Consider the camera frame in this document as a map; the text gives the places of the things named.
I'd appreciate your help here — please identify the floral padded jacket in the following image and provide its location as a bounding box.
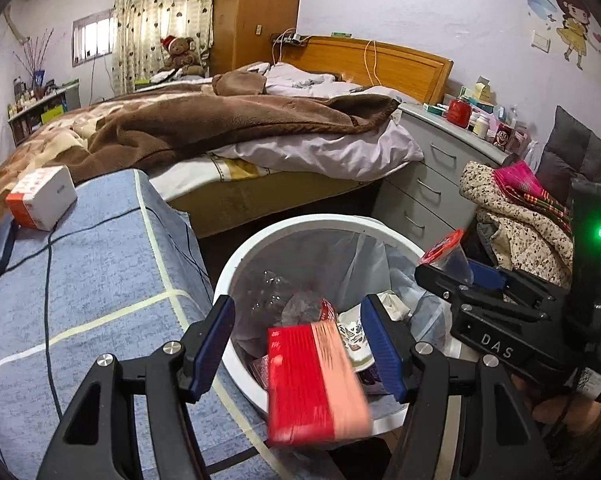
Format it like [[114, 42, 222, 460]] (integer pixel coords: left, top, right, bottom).
[[460, 160, 601, 311]]

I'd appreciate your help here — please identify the black cable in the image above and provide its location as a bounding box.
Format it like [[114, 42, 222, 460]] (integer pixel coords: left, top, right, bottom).
[[0, 204, 144, 271], [44, 237, 64, 416]]

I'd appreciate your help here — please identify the blue checked blanket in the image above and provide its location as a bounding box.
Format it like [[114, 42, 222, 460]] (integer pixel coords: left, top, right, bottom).
[[0, 169, 281, 480]]

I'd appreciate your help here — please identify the silver wrapper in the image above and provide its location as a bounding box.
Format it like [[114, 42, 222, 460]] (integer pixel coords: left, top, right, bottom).
[[280, 292, 326, 331]]

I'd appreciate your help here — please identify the red medicine box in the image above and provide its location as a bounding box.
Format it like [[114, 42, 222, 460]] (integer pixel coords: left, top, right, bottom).
[[266, 322, 372, 448]]

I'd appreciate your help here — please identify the tan patterned blanket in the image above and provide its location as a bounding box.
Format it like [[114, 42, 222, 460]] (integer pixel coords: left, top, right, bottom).
[[0, 95, 146, 196]]

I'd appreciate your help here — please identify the patterned paper cup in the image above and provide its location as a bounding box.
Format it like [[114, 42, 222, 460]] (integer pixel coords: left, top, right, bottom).
[[336, 305, 376, 373]]

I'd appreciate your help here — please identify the orange white box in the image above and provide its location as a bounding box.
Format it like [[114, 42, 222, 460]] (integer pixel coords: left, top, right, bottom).
[[5, 165, 78, 231]]

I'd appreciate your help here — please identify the vase with branches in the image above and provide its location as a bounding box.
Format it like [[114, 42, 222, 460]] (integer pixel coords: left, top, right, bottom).
[[13, 30, 56, 93]]

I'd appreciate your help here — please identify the clear cup with red lid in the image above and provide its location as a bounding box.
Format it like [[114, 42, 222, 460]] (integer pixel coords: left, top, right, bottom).
[[420, 229, 473, 286]]

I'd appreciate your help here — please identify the wooden wardrobe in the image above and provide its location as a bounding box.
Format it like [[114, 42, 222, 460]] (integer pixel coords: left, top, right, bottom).
[[213, 0, 306, 76]]

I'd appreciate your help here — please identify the red cartoon printed cup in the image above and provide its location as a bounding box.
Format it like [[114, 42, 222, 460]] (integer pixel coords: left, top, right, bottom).
[[493, 122, 513, 153]]

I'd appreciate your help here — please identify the grey desk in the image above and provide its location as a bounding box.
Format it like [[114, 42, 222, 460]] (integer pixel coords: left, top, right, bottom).
[[8, 80, 81, 146]]

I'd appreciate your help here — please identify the pink printed carton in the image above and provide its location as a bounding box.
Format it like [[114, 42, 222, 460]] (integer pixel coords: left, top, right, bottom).
[[248, 355, 271, 391]]

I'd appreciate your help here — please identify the clear plastic bin liner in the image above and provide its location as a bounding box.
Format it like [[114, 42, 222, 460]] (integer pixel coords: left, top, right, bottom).
[[235, 230, 453, 341]]

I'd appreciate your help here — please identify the person's right hand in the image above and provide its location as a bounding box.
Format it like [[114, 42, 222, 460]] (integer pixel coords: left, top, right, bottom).
[[527, 385, 601, 441]]

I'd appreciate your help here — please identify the wooden headboard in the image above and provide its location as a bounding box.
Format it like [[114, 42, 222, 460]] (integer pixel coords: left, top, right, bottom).
[[295, 35, 453, 106]]

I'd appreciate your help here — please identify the brown fleece blanket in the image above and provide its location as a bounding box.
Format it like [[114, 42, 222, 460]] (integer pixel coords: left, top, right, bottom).
[[63, 70, 401, 183]]

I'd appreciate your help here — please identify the grey dresser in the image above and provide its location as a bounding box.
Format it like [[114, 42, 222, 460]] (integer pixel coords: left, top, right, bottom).
[[373, 102, 523, 251]]

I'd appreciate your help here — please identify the tan bed base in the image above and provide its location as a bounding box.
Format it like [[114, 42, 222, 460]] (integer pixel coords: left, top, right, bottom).
[[170, 170, 381, 238]]

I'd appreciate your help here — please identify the white round bin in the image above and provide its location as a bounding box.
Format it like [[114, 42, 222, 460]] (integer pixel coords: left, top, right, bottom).
[[213, 214, 453, 436]]

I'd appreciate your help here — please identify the heart patterned curtain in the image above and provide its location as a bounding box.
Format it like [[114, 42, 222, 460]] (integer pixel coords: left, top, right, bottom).
[[113, 0, 216, 93]]

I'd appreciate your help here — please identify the cartoon wall sticker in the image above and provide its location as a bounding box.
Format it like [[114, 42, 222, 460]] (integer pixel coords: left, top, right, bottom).
[[523, 0, 601, 93]]

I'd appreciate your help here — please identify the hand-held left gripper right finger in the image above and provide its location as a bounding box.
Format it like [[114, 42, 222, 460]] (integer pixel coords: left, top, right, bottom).
[[360, 294, 543, 480]]

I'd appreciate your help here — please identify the dark grey cushion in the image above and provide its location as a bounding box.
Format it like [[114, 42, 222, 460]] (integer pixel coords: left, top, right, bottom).
[[537, 106, 601, 206]]

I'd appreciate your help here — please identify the dark blue power bank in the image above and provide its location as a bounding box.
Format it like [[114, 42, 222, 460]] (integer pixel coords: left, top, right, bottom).
[[0, 220, 17, 280]]

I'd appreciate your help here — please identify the brown teddy bear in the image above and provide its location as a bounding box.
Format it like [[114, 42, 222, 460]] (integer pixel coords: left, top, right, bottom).
[[160, 35, 204, 77]]

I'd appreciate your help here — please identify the orange cable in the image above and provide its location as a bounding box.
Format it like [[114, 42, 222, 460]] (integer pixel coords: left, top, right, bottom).
[[364, 39, 378, 86]]

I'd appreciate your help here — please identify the small window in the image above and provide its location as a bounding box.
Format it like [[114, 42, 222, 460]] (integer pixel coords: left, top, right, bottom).
[[72, 9, 116, 65]]

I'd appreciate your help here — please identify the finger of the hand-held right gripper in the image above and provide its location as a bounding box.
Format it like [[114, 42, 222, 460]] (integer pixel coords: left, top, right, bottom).
[[467, 258, 568, 312], [414, 261, 548, 323]]

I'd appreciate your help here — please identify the pink striped cloth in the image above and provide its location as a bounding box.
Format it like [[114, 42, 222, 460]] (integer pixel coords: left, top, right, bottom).
[[493, 160, 571, 221]]

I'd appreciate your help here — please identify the person's right forearm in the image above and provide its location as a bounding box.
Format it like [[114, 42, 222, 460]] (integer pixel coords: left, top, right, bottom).
[[540, 410, 601, 480]]

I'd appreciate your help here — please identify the yellow patterned bed sheet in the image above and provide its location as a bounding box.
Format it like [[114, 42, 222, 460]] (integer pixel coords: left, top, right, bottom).
[[148, 152, 276, 201]]

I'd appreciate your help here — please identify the red jar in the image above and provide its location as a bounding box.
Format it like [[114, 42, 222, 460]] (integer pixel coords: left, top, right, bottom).
[[447, 99, 471, 128]]

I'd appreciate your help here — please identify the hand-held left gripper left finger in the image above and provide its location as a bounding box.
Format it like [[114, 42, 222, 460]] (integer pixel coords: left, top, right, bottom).
[[35, 295, 237, 480]]

